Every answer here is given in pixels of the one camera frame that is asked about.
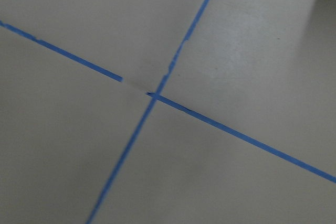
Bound brown paper table cover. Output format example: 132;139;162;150
1;0;335;223

